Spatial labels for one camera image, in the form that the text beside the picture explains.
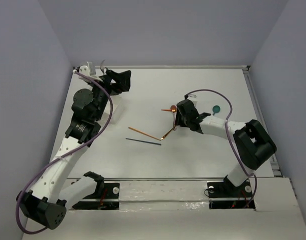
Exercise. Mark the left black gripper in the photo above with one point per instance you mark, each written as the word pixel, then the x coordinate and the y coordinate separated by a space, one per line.
pixel 113 81

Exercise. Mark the dark blue chopstick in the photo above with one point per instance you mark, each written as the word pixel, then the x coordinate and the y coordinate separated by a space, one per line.
pixel 143 141

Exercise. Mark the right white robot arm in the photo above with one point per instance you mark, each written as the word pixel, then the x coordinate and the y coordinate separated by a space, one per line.
pixel 249 141

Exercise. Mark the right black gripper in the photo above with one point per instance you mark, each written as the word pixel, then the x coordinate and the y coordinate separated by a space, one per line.
pixel 178 120

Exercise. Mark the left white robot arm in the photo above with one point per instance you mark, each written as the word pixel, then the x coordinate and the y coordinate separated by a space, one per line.
pixel 43 202

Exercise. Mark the teal spoon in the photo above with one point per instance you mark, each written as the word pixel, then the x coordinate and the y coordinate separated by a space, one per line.
pixel 216 109

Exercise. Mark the orange copper spoon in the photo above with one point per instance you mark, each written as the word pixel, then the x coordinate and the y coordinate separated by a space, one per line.
pixel 172 109

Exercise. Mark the pink handled silver fork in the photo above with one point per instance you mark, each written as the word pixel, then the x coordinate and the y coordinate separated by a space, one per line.
pixel 102 67

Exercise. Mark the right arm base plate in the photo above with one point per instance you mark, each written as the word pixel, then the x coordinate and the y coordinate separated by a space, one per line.
pixel 220 199

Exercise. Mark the orange chopstick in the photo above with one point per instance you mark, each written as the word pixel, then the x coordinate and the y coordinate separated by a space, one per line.
pixel 143 133

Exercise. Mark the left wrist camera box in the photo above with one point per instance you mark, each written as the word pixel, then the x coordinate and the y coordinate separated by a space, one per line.
pixel 87 69

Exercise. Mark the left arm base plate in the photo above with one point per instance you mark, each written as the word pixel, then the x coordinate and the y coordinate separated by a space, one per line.
pixel 105 199

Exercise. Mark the orange gold fork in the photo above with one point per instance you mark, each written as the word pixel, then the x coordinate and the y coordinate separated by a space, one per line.
pixel 168 132

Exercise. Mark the white utensil organizer tray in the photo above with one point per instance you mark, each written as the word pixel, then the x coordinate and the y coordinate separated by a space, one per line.
pixel 118 108

